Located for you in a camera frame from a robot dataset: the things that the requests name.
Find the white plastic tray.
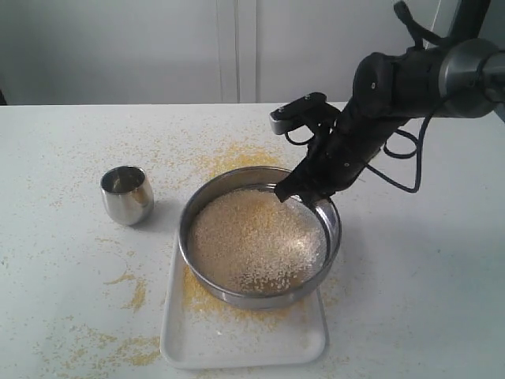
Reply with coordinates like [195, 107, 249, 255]
[159, 243, 327, 370]

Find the round steel mesh sieve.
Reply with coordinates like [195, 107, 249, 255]
[178, 166, 342, 310]

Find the rice and millet mixture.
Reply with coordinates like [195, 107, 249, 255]
[189, 189, 327, 295]

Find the black right camera cable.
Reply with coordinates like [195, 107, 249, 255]
[283, 0, 494, 194]

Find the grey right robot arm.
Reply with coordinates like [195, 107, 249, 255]
[270, 39, 504, 201]

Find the yellow millet pile on table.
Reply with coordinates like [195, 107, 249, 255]
[198, 142, 284, 178]

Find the sieved millet on tray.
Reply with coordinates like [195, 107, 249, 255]
[182, 264, 309, 321]

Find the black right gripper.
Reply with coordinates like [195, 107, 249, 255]
[275, 51, 441, 217]

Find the small steel cup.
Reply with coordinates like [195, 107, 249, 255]
[100, 166, 154, 226]

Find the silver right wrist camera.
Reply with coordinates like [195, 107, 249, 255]
[269, 92, 341, 135]

